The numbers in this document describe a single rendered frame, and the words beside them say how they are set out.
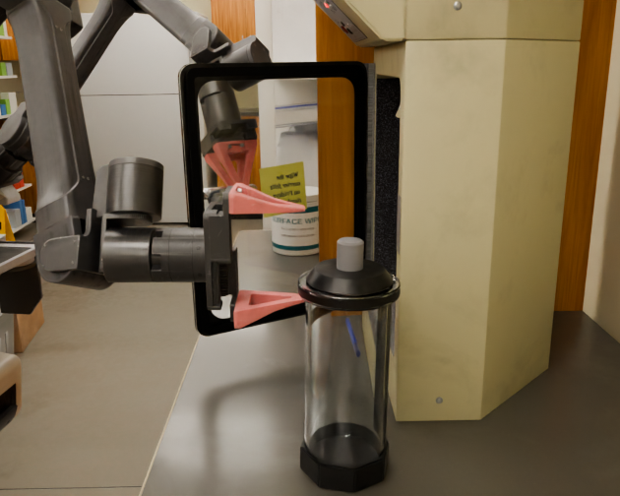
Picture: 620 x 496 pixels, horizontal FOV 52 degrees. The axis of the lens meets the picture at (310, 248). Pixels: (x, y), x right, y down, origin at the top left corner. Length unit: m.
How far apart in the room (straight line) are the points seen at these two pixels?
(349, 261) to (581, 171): 0.65
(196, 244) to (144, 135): 5.17
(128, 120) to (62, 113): 5.03
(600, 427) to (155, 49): 5.18
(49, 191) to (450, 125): 0.45
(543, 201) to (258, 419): 0.47
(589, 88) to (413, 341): 0.58
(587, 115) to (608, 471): 0.62
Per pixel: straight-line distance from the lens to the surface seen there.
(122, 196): 0.68
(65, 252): 0.70
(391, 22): 0.74
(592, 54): 1.21
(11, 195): 1.53
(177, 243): 0.66
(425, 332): 0.82
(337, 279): 0.64
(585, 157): 1.22
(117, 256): 0.67
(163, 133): 5.77
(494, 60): 0.77
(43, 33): 0.86
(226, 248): 0.64
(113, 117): 5.86
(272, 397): 0.92
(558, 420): 0.92
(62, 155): 0.77
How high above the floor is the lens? 1.39
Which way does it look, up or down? 16 degrees down
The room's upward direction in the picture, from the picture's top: 1 degrees counter-clockwise
